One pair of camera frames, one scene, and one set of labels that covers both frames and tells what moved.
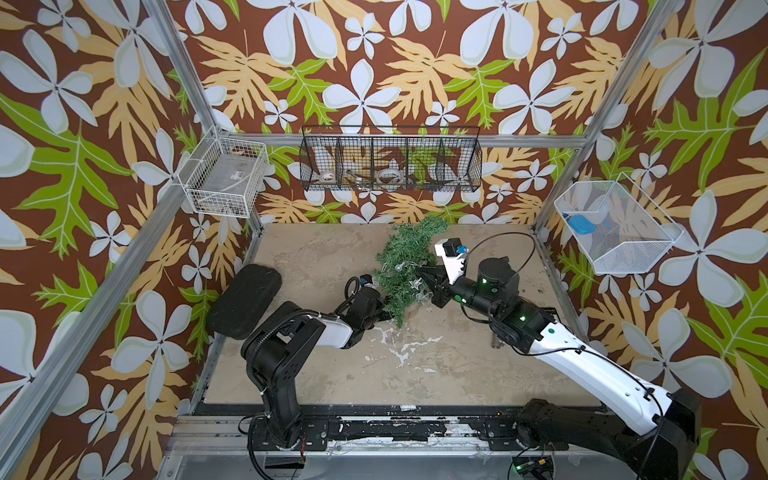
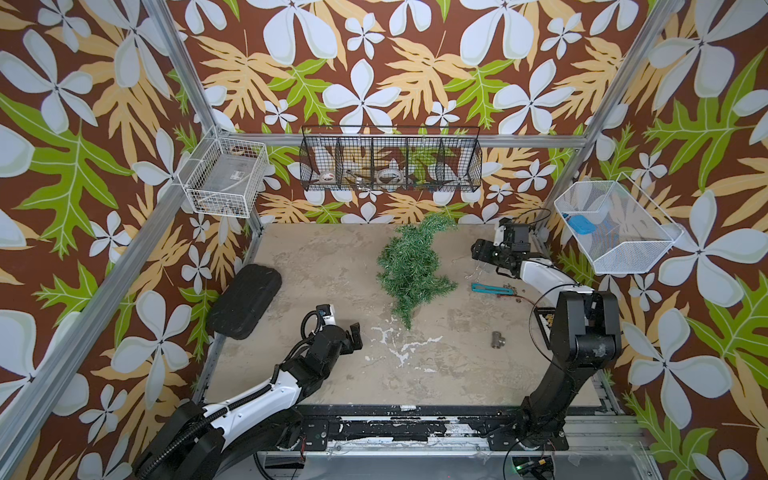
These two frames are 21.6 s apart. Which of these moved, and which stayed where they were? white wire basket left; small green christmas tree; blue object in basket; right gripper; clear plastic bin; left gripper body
Moved: left gripper body; right gripper
Stayed: clear plastic bin; small green christmas tree; blue object in basket; white wire basket left
